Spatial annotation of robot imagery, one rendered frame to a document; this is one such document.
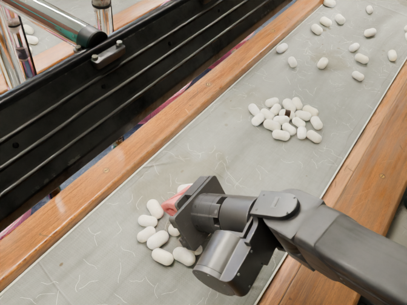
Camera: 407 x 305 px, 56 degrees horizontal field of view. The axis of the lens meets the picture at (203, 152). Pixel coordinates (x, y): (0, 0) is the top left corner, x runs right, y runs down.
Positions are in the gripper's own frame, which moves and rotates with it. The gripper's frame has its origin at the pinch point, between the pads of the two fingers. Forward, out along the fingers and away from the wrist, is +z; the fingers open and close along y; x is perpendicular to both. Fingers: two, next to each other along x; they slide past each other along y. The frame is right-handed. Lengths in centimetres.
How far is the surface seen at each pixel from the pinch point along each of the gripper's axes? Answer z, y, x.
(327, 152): -11.4, -31.9, 11.7
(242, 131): 1.5, -25.5, 1.3
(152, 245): -1.8, 6.5, 1.8
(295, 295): -18.9, 0.0, 14.7
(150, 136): 9.2, -10.2, -8.0
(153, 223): 0.3, 3.4, 0.4
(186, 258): -6.1, 5.1, 5.1
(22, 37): 23.9, -6.2, -33.9
